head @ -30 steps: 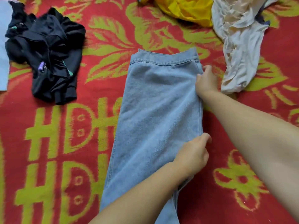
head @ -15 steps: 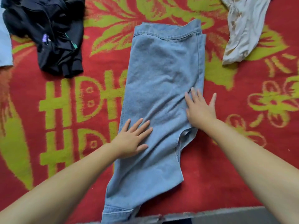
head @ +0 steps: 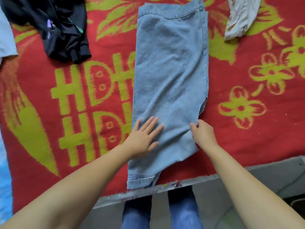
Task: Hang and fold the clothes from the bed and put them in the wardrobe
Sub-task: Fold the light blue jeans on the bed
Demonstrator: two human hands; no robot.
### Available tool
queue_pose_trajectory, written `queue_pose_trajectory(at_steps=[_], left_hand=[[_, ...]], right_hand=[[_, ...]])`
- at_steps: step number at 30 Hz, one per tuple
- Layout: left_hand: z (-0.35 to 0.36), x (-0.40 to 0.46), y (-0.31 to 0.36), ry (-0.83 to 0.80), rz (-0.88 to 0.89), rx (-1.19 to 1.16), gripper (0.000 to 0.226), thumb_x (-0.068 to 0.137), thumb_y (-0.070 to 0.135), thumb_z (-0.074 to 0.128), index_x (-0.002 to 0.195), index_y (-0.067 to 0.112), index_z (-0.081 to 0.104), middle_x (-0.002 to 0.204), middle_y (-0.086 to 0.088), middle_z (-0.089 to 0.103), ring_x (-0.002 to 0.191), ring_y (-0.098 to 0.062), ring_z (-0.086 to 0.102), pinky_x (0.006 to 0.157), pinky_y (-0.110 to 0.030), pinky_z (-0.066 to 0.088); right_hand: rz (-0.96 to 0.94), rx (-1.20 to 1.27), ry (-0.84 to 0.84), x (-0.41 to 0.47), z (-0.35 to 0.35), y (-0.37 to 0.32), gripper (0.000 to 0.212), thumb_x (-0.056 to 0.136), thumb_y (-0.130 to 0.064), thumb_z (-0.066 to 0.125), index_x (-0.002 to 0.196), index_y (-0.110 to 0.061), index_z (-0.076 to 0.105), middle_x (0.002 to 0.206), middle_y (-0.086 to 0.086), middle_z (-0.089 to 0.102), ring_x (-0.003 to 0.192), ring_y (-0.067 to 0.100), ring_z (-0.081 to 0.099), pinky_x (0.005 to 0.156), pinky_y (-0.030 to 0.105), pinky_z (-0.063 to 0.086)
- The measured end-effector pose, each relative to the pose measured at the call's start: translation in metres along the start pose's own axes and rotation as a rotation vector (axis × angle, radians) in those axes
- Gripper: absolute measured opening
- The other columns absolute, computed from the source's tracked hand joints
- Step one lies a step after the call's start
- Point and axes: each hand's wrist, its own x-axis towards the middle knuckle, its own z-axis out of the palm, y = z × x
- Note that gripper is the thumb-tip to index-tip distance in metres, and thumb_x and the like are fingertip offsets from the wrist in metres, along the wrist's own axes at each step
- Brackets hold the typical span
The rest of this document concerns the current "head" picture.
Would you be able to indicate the person's right hand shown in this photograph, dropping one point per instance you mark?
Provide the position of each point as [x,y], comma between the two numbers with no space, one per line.
[205,136]

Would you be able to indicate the person's left hand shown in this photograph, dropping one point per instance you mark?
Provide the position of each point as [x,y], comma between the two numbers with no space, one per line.
[140,139]

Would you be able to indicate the light blue denim jacket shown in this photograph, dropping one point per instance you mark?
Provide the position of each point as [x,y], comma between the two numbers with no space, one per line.
[167,78]

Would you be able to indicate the pile of mixed clothes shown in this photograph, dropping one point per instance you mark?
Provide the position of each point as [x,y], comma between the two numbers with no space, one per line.
[57,26]

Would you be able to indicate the person's left forearm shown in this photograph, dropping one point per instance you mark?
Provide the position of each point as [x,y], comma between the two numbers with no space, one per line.
[66,198]

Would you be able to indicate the person's right forearm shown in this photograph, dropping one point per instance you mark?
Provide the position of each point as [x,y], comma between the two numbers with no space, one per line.
[252,193]

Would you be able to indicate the person's blue trousers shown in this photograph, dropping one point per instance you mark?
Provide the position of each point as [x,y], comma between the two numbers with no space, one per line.
[138,212]

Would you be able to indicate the red and yellow blanket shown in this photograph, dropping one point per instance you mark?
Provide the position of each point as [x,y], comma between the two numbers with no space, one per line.
[252,121]

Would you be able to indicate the blue patterned pillow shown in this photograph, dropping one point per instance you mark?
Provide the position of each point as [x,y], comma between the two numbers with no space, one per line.
[4,188]

